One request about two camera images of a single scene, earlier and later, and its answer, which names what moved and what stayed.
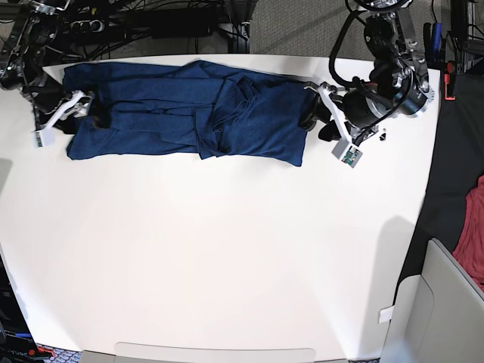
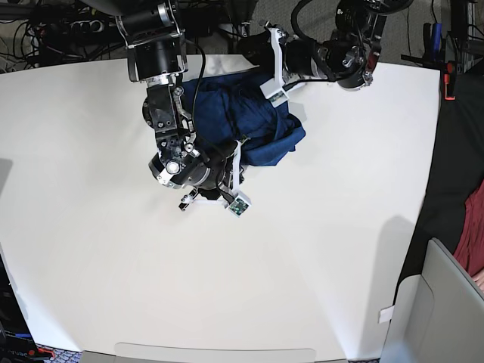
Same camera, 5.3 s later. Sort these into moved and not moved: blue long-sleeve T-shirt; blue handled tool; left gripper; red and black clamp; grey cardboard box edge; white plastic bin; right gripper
Moved: left gripper; right gripper; blue long-sleeve T-shirt
Not moved: red and black clamp; grey cardboard box edge; white plastic bin; blue handled tool
